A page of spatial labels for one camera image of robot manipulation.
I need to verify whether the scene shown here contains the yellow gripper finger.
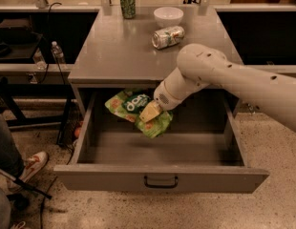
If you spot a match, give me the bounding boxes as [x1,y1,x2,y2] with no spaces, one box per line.
[139,100,162,123]

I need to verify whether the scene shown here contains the green rice chip bag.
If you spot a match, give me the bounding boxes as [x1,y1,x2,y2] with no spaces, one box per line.
[105,89,173,138]

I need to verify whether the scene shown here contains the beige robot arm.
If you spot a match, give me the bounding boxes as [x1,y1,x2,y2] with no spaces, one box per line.
[140,44,296,133]

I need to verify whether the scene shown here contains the grey open drawer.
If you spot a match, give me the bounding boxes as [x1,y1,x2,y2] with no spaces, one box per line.
[54,90,268,193]

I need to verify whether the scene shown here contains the silver soda can lying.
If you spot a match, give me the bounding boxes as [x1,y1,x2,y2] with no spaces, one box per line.
[152,26,185,50]

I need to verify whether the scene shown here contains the grey cabinet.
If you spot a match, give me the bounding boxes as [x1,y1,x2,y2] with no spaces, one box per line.
[69,5,242,114]

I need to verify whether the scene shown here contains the white bowl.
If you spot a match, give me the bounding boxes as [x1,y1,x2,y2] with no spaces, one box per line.
[154,7,184,28]

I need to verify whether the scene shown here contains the clear water bottle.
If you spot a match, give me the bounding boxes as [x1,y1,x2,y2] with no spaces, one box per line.
[52,41,67,70]
[32,49,47,71]

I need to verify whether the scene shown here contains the green soda can upright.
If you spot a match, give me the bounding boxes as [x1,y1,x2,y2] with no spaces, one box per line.
[120,0,136,19]

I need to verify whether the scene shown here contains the black side table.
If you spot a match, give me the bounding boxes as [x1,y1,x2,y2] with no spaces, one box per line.
[0,18,74,146]

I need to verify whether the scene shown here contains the white red sneaker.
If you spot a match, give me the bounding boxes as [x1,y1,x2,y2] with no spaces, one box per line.
[16,151,49,182]

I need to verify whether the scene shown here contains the black drawer handle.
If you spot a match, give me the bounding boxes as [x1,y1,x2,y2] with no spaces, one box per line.
[143,176,179,189]

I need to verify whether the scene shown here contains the black cable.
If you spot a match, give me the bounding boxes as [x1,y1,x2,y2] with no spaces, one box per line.
[38,146,75,229]

